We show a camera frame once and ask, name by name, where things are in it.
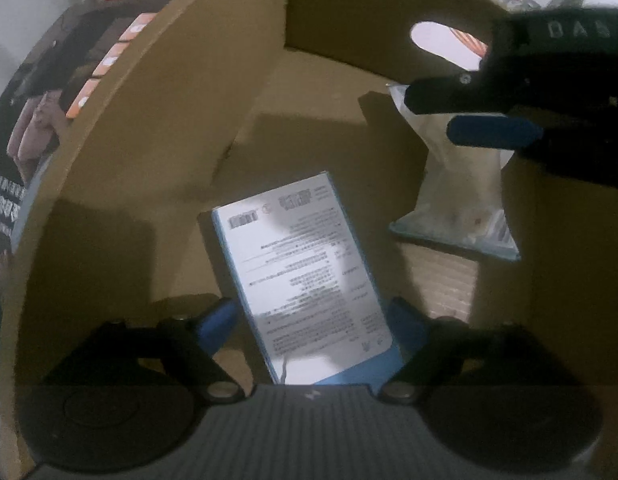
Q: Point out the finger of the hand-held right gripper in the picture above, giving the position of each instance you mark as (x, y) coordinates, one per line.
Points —
(439, 95)
(489, 131)

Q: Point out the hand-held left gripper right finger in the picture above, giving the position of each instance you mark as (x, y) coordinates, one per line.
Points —
(403, 322)

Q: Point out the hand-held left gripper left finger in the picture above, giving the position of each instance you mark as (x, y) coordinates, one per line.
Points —
(220, 321)

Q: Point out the clear plastic packet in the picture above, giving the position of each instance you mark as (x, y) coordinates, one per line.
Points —
(454, 185)

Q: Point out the white and blue box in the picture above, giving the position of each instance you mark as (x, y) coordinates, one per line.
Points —
(299, 270)

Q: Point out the cardboard box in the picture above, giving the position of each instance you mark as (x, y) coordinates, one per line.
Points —
(339, 90)

